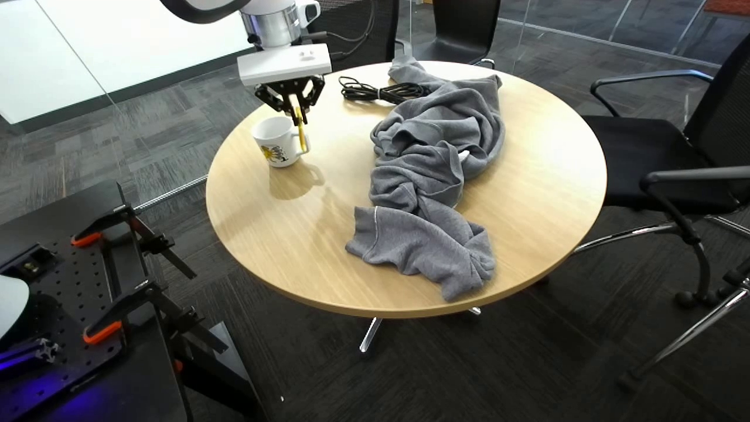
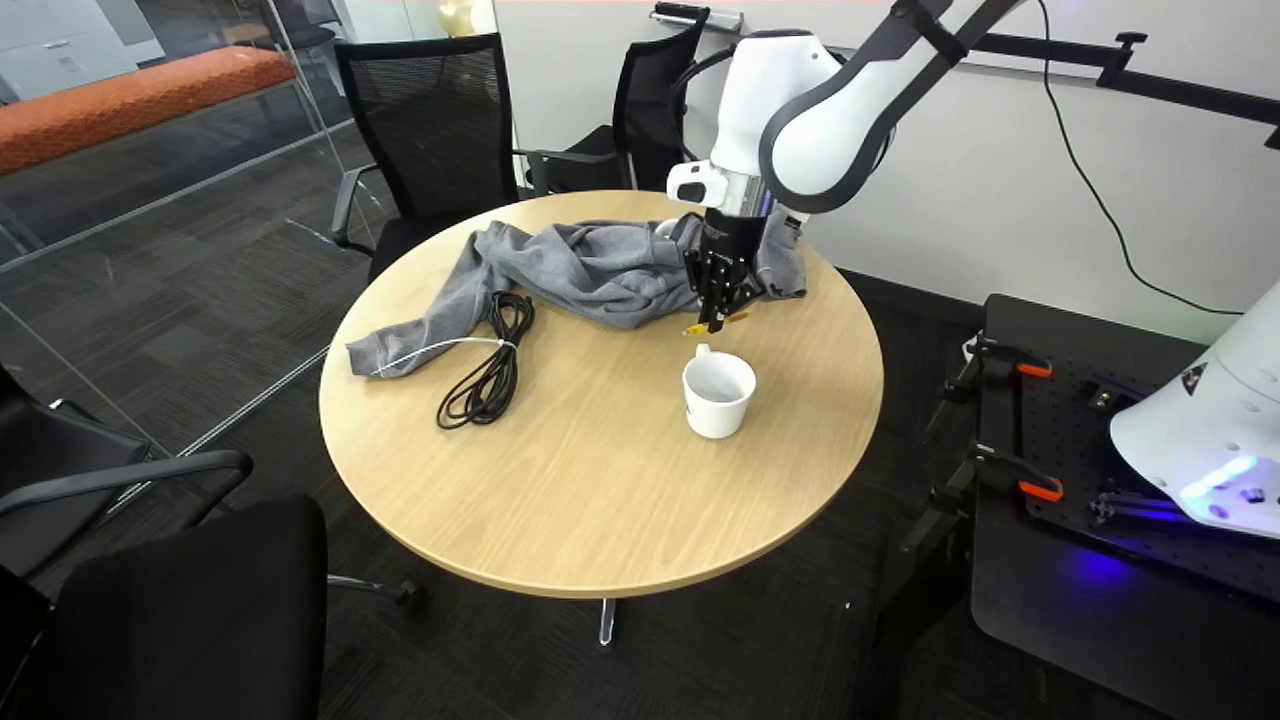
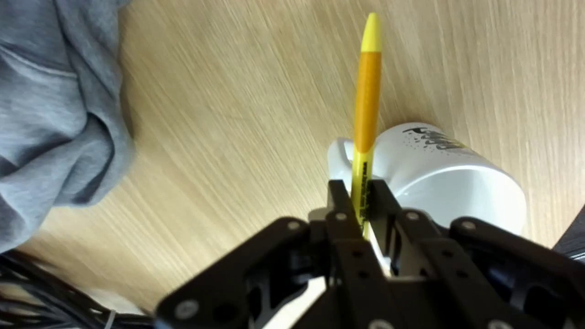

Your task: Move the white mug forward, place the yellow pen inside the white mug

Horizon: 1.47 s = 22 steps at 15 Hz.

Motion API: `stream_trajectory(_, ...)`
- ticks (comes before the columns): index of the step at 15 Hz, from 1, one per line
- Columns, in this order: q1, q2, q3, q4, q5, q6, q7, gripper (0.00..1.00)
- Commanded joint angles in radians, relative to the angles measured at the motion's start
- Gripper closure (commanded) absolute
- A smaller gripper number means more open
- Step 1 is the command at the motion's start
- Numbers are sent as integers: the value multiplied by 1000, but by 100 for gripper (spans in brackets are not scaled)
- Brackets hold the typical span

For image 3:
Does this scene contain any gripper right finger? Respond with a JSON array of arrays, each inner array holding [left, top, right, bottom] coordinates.
[[367, 179, 585, 329]]

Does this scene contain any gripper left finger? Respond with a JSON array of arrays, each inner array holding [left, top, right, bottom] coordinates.
[[154, 180, 403, 329]]

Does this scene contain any yellow pen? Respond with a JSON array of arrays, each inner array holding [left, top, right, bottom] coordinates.
[[350, 12, 383, 240]]

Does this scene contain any white mug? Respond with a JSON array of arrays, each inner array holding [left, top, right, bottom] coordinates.
[[327, 122, 527, 276]]

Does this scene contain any grey cloth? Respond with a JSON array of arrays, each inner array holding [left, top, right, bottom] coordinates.
[[0, 0, 136, 253]]

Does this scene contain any bundle of black cables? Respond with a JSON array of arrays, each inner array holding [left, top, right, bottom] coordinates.
[[0, 250, 156, 329]]

